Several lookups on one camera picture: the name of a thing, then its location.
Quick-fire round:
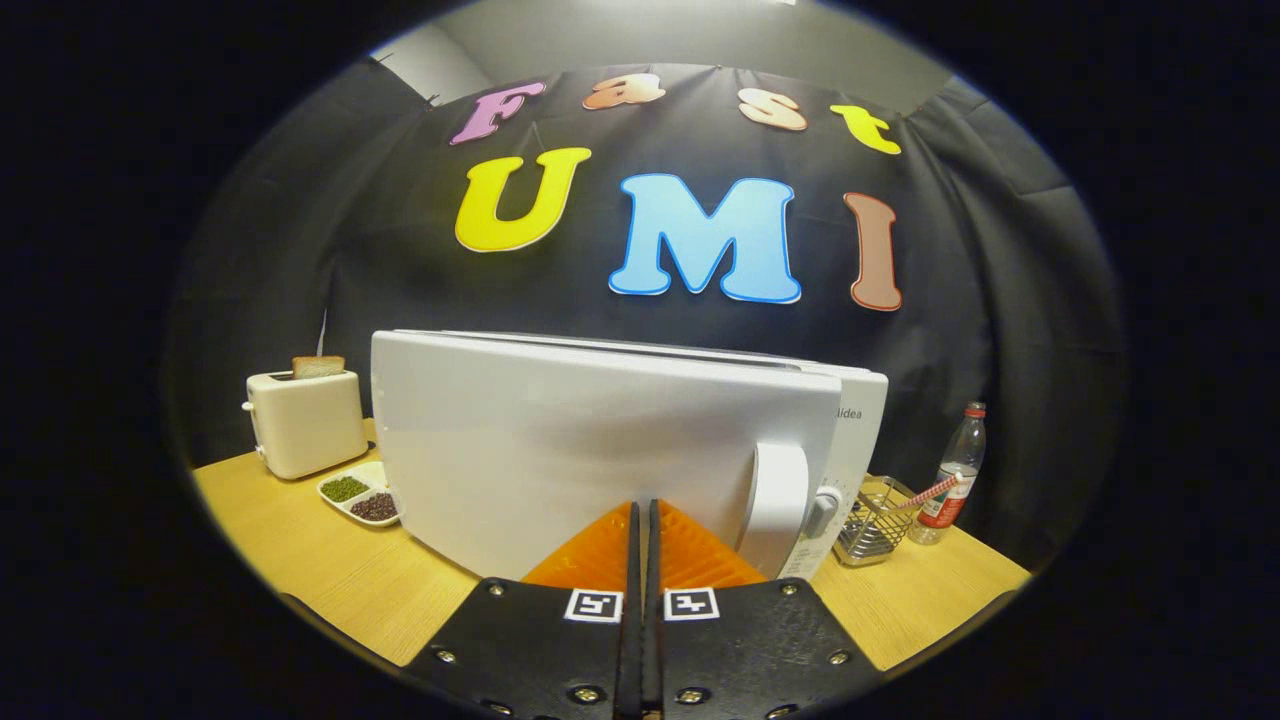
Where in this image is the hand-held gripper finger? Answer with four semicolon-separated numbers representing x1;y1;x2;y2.
645;498;883;720
400;500;643;720

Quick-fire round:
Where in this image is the white divided dish with beans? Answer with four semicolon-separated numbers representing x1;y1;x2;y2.
317;460;403;528

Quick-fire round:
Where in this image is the clear plastic bottle red label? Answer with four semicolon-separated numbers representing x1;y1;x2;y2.
908;402;988;546

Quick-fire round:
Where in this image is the red striped straw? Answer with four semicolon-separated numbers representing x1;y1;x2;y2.
880;472;963;516

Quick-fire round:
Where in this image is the white microwave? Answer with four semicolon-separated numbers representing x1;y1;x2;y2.
370;329;890;583

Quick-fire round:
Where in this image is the cream toaster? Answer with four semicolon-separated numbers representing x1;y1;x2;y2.
242;370;369;481

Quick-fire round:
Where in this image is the metal wire mesh holder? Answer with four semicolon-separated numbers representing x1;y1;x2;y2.
833;476;919;568

